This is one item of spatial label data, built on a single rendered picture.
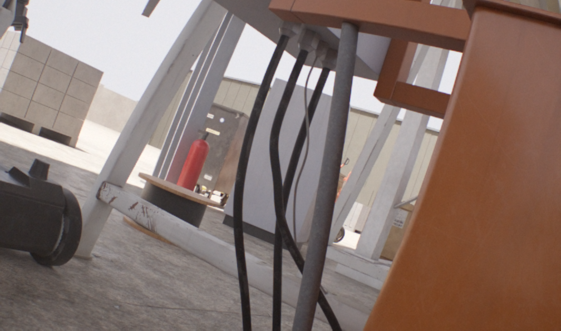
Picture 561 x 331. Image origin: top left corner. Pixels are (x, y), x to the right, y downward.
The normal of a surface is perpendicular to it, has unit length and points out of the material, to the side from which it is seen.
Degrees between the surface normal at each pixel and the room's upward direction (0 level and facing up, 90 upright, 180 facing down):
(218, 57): 90
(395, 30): 180
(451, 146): 90
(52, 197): 45
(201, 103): 90
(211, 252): 90
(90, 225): 100
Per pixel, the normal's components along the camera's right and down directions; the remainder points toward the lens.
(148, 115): 0.68, 0.42
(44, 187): 0.83, -0.45
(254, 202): -0.24, -0.13
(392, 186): -0.55, -0.25
